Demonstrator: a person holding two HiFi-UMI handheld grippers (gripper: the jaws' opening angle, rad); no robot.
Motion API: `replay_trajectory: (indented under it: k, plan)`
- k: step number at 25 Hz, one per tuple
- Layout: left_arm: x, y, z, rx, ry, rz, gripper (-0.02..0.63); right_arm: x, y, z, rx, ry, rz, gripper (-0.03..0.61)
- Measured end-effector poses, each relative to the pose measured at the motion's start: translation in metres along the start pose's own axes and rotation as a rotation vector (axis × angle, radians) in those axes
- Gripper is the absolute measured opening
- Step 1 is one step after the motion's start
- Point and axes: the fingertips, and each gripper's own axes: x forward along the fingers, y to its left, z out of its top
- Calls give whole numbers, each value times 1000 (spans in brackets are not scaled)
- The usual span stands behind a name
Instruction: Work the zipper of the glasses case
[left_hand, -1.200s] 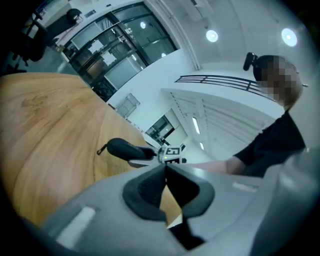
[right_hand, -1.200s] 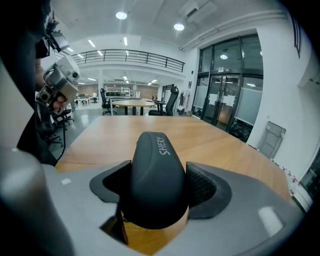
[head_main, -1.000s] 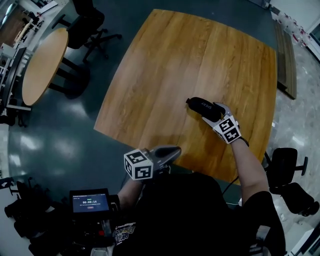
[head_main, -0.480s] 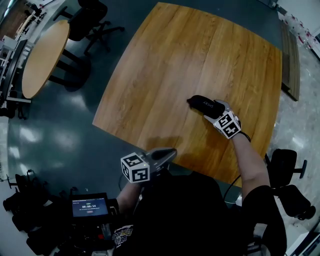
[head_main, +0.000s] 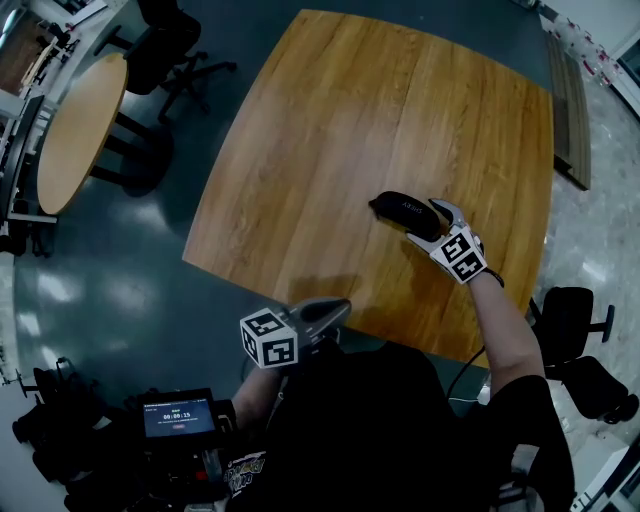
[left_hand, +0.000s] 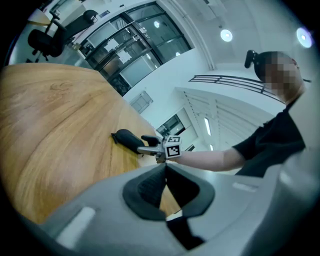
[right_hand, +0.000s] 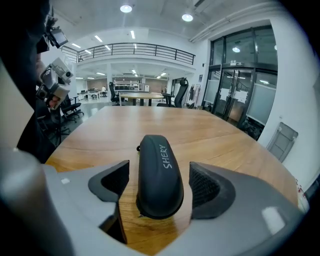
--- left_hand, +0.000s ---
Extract black balcony railing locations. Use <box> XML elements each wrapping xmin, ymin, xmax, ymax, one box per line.
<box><xmin>188</xmin><ymin>74</ymin><xmax>286</xmax><ymax>104</ymax></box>

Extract grey folded table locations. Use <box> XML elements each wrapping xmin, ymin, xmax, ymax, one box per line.
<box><xmin>129</xmin><ymin>91</ymin><xmax>154</xmax><ymax>114</ymax></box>

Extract white paper notice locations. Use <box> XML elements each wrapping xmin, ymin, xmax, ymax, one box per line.
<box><xmin>116</xmin><ymin>49</ymin><xmax>132</xmax><ymax>63</ymax></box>
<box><xmin>103</xmin><ymin>39</ymin><xmax>120</xmax><ymax>52</ymax></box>

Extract white wall pipes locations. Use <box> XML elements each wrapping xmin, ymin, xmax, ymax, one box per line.
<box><xmin>159</xmin><ymin>0</ymin><xmax>216</xmax><ymax>71</ymax></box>

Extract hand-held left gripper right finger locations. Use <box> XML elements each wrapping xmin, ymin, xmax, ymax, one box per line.
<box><xmin>166</xmin><ymin>163</ymin><xmax>273</xmax><ymax>256</ymax></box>

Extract person's black shirt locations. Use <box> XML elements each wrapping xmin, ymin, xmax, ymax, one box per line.
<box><xmin>231</xmin><ymin>104</ymin><xmax>307</xmax><ymax>179</ymax></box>

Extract person's right forearm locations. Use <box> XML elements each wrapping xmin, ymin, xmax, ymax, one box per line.
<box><xmin>174</xmin><ymin>147</ymin><xmax>246</xmax><ymax>173</ymax></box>

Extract black oval case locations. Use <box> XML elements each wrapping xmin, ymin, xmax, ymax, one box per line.
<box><xmin>110</xmin><ymin>128</ymin><xmax>146</xmax><ymax>154</ymax></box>

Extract round wooden table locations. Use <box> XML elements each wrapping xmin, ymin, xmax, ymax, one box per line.
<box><xmin>27</xmin><ymin>8</ymin><xmax>52</xmax><ymax>26</ymax></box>

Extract dark glass window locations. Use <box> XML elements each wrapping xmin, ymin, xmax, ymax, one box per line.
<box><xmin>156</xmin><ymin>113</ymin><xmax>186</xmax><ymax>137</ymax></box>

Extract round ceiling light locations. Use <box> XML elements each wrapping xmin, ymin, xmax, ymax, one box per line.
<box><xmin>296</xmin><ymin>27</ymin><xmax>314</xmax><ymax>49</ymax></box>
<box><xmin>220</xmin><ymin>29</ymin><xmax>234</xmax><ymax>42</ymax></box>

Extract black head-worn camera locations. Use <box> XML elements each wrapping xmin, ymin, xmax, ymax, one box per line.
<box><xmin>244</xmin><ymin>49</ymin><xmax>259</xmax><ymax>69</ymax></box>

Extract black framed glass entrance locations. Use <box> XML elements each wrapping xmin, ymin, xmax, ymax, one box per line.
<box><xmin>82</xmin><ymin>1</ymin><xmax>196</xmax><ymax>97</ymax></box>

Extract black high-back office chair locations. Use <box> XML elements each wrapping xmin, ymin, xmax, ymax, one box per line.
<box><xmin>27</xmin><ymin>9</ymin><xmax>100</xmax><ymax>62</ymax></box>

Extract person's head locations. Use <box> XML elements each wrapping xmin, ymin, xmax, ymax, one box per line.
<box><xmin>254</xmin><ymin>51</ymin><xmax>307</xmax><ymax>106</ymax></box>

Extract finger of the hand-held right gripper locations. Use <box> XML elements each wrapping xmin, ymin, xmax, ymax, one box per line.
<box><xmin>140</xmin><ymin>134</ymin><xmax>162</xmax><ymax>147</ymax></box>
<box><xmin>136</xmin><ymin>145</ymin><xmax>164</xmax><ymax>156</ymax></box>

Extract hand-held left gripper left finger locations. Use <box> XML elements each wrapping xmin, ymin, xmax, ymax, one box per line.
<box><xmin>39</xmin><ymin>164</ymin><xmax>191</xmax><ymax>256</ymax></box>

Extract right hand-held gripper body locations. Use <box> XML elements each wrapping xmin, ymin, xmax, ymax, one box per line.
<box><xmin>155</xmin><ymin>134</ymin><xmax>182</xmax><ymax>165</ymax></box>

